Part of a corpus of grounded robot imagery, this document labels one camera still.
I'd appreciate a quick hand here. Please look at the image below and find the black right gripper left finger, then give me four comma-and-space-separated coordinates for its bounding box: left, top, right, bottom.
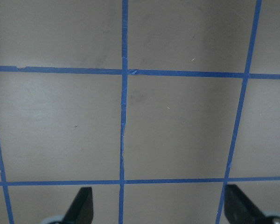
62, 187, 94, 224

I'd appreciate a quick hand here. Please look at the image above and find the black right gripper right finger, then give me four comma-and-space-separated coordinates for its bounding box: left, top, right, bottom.
224, 184, 267, 224

